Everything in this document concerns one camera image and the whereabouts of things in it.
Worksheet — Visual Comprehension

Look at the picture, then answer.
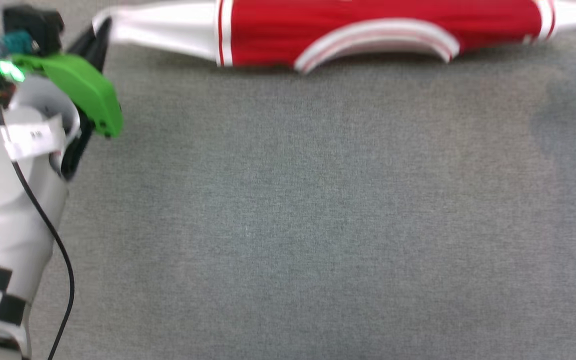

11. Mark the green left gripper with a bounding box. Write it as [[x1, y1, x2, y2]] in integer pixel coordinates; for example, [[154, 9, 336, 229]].
[[10, 17, 124, 181]]

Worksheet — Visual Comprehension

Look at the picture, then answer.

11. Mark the red and white jersey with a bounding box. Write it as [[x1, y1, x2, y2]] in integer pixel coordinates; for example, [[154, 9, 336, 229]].
[[91, 0, 576, 76]]

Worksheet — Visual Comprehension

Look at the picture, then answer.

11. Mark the white label tag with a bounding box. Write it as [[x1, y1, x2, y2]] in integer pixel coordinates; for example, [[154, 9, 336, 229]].
[[0, 115, 67, 161]]

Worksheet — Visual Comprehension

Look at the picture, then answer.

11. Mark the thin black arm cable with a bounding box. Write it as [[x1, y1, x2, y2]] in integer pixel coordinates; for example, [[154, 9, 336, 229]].
[[0, 70, 76, 360]]

